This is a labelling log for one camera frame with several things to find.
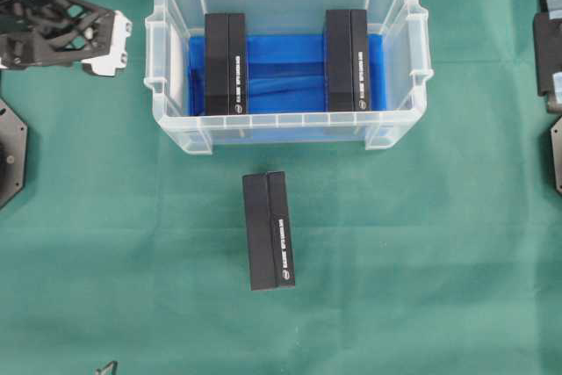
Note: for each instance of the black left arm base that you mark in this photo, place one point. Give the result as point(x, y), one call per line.
point(13, 133)

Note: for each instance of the blue plastic liner sheet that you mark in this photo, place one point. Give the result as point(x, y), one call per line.
point(287, 99)

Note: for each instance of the clear plastic storage case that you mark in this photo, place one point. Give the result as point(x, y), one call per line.
point(403, 25)

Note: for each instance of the black realsense box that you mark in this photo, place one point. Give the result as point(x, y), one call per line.
point(269, 238)
point(347, 61)
point(226, 65)

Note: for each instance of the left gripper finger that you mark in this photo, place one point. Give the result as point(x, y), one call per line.
point(68, 31)

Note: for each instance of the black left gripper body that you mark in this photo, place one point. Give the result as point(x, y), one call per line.
point(22, 46)

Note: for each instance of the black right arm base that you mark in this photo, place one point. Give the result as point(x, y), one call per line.
point(549, 149)

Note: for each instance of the green table cloth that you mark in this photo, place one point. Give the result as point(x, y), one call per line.
point(439, 255)

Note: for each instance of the grey bracket at bottom edge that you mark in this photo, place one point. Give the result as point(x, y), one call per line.
point(109, 368)

